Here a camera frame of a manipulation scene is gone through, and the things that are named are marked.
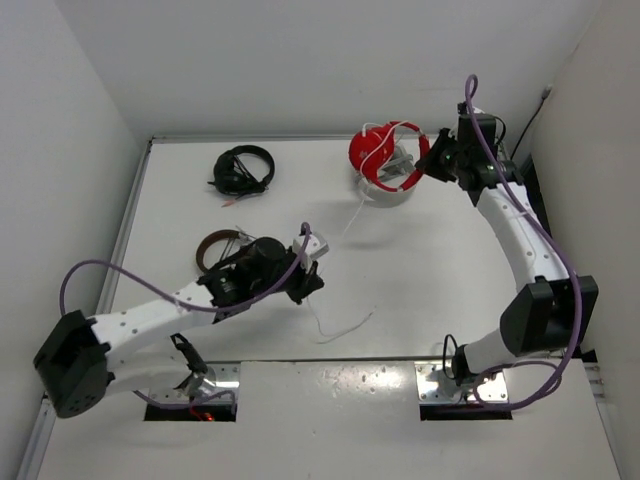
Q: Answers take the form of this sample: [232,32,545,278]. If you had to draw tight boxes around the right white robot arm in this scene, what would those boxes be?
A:
[417,113,599,384]

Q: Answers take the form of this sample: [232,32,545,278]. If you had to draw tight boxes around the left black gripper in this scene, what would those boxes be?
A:
[251,245,323,303]

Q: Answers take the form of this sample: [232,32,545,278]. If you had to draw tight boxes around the grey white headphones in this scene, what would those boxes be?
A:
[353,144,415,208]

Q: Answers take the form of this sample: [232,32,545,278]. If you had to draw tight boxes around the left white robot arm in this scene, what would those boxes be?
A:
[33,233,329,419]

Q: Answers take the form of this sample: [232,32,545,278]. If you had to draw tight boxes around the metal base plate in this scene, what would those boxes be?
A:
[414,360,509,407]
[147,362,241,408]

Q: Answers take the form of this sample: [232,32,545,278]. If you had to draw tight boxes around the red headphones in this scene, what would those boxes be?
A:
[348,121,431,191]

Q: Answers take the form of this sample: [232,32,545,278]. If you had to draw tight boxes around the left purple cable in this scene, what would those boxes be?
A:
[59,222,314,410]

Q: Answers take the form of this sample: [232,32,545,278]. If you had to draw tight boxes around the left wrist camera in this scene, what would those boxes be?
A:
[291,233,329,263]

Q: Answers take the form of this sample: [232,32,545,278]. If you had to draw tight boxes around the white headphone cable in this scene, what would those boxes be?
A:
[309,122,396,345]

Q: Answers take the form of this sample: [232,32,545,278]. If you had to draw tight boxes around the brown silver headphones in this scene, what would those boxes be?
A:
[195,227,254,274]

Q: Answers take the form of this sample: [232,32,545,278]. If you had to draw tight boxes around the black headphones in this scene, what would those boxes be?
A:
[208,145,276,207]

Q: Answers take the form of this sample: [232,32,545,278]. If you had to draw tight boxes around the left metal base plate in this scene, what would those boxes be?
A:
[147,362,241,408]

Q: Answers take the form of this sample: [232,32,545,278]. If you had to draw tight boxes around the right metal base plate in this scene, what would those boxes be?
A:
[414,360,509,407]

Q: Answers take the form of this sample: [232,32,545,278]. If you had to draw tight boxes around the black wall cable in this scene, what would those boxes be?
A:
[510,87,552,161]

